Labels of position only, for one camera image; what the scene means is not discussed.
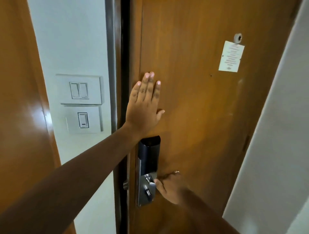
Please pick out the silver latch bolt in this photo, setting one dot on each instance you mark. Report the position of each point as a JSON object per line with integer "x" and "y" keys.
{"x": 126, "y": 185}

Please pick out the silver door peephole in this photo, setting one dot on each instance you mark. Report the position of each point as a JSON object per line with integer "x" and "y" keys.
{"x": 238, "y": 37}

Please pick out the white paper notice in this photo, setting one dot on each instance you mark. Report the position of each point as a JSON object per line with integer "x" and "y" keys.
{"x": 231, "y": 56}

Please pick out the person's right forearm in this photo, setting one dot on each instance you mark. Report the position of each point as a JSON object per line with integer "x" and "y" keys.
{"x": 205, "y": 217}

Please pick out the white single switch plate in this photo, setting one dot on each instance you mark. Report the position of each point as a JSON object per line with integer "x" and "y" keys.
{"x": 72, "y": 120}

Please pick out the person's left hand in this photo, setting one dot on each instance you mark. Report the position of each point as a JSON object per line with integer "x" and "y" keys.
{"x": 142, "y": 111}

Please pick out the silver black electronic door lock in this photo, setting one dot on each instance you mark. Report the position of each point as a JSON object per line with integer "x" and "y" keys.
{"x": 148, "y": 156}

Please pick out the plain brown wooden door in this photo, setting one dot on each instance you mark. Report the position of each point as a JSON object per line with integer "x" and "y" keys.
{"x": 19, "y": 72}

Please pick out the person's right hand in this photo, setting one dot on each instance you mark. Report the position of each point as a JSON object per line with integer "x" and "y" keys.
{"x": 172, "y": 188}

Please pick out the person's left forearm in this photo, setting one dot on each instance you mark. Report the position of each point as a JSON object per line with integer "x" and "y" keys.
{"x": 67, "y": 183}

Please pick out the white double switch plate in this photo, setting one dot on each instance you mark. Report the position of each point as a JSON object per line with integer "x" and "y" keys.
{"x": 62, "y": 89}

